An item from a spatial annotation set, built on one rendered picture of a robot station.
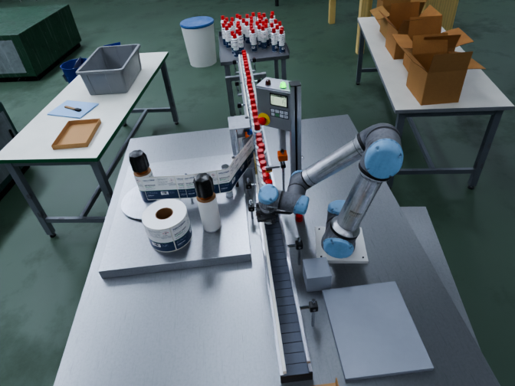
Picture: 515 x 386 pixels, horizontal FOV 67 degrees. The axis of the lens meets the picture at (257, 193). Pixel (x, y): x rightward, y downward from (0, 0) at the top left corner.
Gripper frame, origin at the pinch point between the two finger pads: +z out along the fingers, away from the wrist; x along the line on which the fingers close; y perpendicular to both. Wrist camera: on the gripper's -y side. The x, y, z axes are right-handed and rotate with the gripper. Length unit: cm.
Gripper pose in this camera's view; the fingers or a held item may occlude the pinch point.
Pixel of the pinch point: (272, 218)
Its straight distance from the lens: 179.5
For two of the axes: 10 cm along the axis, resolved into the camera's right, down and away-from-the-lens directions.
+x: 1.2, 9.3, -3.5
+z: 0.2, 3.5, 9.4
